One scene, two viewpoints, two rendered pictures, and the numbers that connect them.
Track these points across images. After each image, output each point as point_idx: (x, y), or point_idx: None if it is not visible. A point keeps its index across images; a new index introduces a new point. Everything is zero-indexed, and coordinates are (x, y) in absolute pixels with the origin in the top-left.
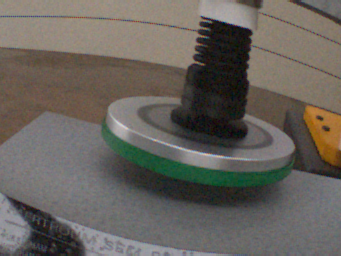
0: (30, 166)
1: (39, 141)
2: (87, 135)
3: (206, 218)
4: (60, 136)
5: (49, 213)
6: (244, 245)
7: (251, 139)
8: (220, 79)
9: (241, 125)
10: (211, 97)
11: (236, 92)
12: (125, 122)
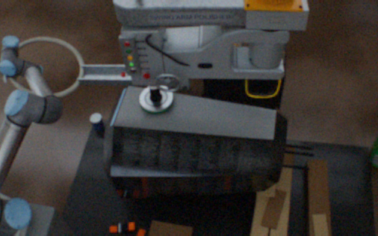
0: (127, 113)
1: (128, 102)
2: (138, 94)
3: (155, 118)
4: (132, 97)
5: (131, 127)
6: (160, 126)
7: (162, 101)
8: (154, 95)
9: (160, 97)
10: (153, 98)
11: (157, 96)
12: (142, 103)
